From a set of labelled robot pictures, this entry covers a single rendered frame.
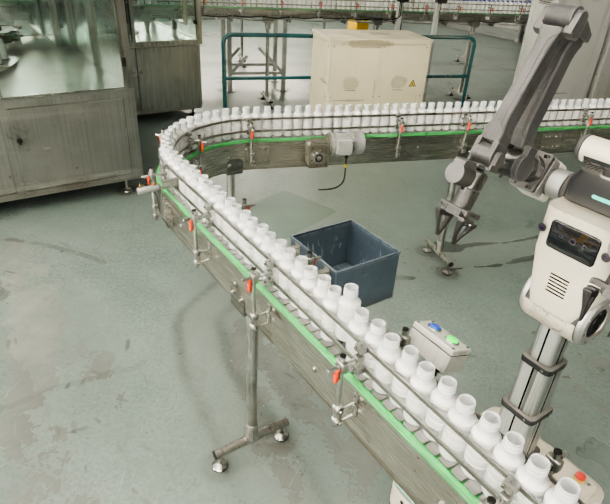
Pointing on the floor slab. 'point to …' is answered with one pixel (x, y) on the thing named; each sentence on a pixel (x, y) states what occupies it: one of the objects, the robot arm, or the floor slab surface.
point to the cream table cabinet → (368, 67)
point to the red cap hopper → (256, 63)
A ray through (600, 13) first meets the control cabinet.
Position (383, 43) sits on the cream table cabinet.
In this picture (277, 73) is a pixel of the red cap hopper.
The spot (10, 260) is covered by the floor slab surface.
